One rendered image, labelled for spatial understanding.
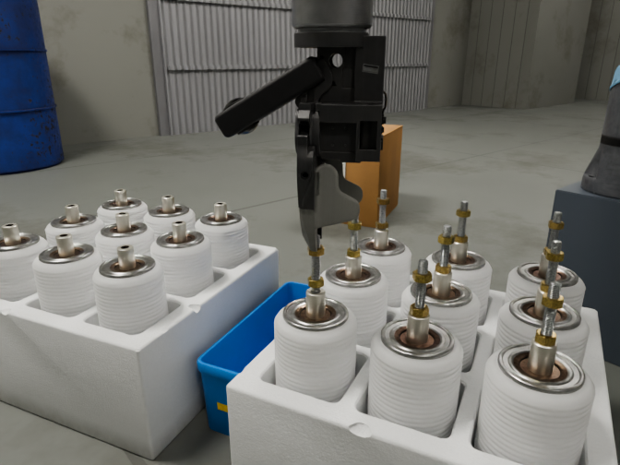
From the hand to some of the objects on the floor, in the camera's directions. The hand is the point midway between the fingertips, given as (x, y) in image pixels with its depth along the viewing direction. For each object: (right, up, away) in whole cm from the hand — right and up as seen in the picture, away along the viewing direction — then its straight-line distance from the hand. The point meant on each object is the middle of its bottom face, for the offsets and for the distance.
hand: (310, 232), depth 53 cm
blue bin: (-6, -26, +32) cm, 41 cm away
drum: (-161, +36, +205) cm, 263 cm away
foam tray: (+16, -31, +17) cm, 39 cm away
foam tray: (-32, -23, +39) cm, 56 cm away
